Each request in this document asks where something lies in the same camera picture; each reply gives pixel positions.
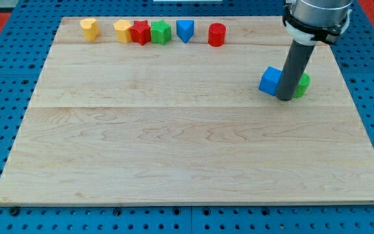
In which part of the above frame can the yellow heart block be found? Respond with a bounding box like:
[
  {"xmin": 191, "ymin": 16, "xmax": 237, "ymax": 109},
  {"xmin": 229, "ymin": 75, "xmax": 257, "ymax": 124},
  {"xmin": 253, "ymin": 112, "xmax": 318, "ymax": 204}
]
[{"xmin": 80, "ymin": 18, "xmax": 100, "ymax": 42}]

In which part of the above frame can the red cylinder block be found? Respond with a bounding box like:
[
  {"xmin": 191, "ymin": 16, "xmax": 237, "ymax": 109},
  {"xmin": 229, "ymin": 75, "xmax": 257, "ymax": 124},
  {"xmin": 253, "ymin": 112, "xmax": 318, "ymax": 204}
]
[{"xmin": 208, "ymin": 23, "xmax": 227, "ymax": 47}]

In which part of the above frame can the blue triangle block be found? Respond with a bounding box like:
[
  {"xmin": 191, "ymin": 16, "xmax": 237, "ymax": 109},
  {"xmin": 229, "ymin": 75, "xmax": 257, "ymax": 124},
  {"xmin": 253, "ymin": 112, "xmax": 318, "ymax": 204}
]
[{"xmin": 176, "ymin": 19, "xmax": 194, "ymax": 43}]

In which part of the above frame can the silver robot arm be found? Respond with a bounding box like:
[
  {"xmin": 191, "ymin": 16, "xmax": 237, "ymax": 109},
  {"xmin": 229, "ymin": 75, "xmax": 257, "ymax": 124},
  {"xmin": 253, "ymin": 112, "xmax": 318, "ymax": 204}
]
[{"xmin": 282, "ymin": 0, "xmax": 353, "ymax": 46}]

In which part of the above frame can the yellow pentagon block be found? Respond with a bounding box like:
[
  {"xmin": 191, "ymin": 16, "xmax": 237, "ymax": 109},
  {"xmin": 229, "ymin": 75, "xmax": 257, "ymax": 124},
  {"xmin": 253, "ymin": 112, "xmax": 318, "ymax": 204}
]
[{"xmin": 113, "ymin": 19, "xmax": 132, "ymax": 43}]

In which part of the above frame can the red star block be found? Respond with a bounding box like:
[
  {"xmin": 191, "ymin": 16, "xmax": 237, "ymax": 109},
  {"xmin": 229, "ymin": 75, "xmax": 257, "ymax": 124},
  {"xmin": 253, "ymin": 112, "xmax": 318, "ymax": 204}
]
[{"xmin": 130, "ymin": 20, "xmax": 151, "ymax": 46}]

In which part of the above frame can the blue cube block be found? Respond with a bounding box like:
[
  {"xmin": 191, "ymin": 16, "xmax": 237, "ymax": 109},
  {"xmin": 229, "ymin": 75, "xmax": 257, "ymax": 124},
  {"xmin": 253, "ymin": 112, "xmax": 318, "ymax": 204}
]
[{"xmin": 258, "ymin": 66, "xmax": 282, "ymax": 96}]

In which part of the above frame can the light wooden board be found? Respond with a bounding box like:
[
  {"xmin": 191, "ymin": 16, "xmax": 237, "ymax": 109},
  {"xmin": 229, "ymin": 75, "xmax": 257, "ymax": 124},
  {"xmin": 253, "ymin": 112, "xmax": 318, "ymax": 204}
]
[{"xmin": 0, "ymin": 16, "xmax": 374, "ymax": 207}]

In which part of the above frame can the green star block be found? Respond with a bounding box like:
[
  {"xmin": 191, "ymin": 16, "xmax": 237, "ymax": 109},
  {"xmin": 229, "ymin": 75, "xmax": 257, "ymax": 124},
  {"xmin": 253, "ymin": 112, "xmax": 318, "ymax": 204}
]
[{"xmin": 151, "ymin": 20, "xmax": 172, "ymax": 46}]

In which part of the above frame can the green cylinder block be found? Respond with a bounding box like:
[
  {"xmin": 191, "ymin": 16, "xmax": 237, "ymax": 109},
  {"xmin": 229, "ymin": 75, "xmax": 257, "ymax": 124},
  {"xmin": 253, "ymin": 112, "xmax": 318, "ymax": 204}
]
[{"xmin": 293, "ymin": 73, "xmax": 311, "ymax": 98}]

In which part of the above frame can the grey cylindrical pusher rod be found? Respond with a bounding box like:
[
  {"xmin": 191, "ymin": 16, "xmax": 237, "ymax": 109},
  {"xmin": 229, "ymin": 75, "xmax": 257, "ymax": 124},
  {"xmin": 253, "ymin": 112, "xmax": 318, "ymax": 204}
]
[{"xmin": 275, "ymin": 40, "xmax": 315, "ymax": 101}]

